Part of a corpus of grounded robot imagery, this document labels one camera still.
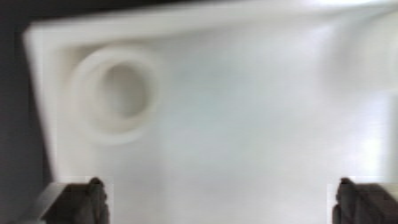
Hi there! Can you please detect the white square tabletop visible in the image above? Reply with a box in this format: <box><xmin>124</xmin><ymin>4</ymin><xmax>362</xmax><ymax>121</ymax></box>
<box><xmin>23</xmin><ymin>0</ymin><xmax>398</xmax><ymax>224</ymax></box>

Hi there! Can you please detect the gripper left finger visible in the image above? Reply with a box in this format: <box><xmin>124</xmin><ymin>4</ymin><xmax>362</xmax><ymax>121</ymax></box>
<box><xmin>23</xmin><ymin>178</ymin><xmax>110</xmax><ymax>224</ymax></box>

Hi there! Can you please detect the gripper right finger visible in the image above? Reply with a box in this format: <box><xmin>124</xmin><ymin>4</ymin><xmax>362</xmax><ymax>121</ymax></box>
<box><xmin>332</xmin><ymin>178</ymin><xmax>398</xmax><ymax>224</ymax></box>

